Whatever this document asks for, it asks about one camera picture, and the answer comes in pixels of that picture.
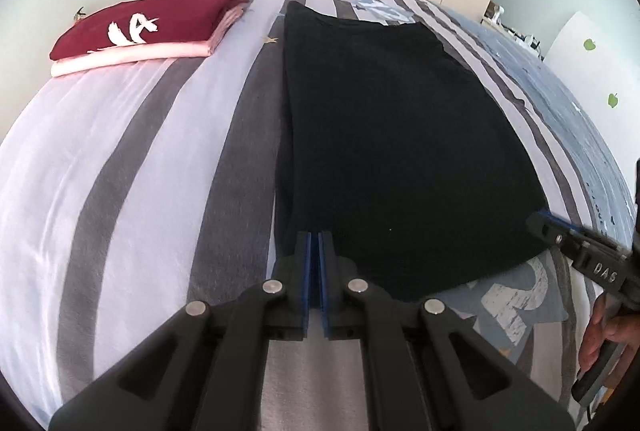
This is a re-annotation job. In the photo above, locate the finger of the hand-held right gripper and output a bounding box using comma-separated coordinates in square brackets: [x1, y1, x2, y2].
[525, 209, 638, 298]

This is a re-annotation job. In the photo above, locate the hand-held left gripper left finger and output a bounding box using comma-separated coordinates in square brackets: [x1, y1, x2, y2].
[48, 231, 313, 431]

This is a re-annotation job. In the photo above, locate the grey striped bed sheet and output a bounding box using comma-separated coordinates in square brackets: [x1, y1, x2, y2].
[0, 0, 640, 431]

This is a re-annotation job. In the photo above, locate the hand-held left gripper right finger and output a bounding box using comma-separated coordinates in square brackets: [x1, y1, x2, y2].
[319, 231, 574, 431]

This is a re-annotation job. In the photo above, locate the white board with green stickers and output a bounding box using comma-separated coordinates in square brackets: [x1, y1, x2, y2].
[542, 11, 640, 164]

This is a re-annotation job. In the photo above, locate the maroon folded printed shirt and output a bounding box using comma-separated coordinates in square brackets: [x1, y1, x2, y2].
[49, 0, 249, 61]

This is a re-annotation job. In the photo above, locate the person's right hand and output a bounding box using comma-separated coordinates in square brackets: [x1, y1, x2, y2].
[578, 297, 640, 378]

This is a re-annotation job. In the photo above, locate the black t-shirt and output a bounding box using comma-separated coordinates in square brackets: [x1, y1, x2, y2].
[274, 1, 552, 305]

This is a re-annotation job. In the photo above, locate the white clutter pile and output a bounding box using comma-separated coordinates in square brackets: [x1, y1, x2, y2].
[481, 1, 545, 58]

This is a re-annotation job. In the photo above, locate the pink folded garment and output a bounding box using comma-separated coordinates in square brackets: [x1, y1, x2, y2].
[50, 6, 247, 79]

